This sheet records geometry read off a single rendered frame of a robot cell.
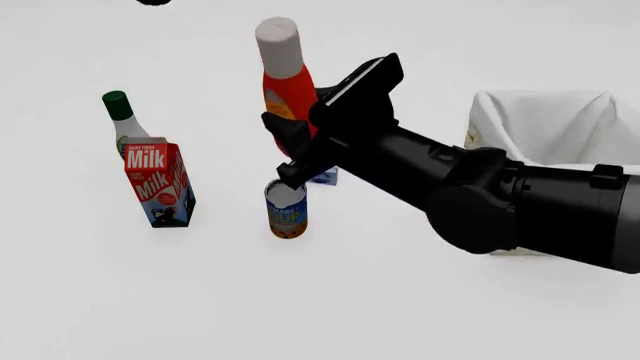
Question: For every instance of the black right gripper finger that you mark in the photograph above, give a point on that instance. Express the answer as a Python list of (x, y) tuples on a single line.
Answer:
[(327, 93), (290, 131)]

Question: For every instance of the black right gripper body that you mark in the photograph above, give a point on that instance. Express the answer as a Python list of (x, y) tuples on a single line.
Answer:
[(350, 120)]

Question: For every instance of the red ketchup bottle white cap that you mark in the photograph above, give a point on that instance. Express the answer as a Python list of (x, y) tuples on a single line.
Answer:
[(287, 93)]

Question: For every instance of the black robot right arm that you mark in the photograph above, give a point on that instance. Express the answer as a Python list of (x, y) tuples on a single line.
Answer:
[(500, 195)]

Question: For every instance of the basket with white cloth lining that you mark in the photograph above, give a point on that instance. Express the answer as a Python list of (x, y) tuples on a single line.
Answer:
[(550, 123)]

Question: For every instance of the small blue box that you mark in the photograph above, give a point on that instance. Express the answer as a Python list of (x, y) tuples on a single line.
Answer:
[(327, 177)]

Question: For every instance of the blue soup can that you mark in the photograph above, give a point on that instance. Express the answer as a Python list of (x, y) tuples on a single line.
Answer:
[(287, 217)]

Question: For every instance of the red milk carton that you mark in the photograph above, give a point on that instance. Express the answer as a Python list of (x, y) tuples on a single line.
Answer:
[(152, 180)]

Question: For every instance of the white bottle green cap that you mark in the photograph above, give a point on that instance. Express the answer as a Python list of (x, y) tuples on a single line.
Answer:
[(125, 123)]

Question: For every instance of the black round object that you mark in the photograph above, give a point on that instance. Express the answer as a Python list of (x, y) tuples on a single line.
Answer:
[(154, 2)]

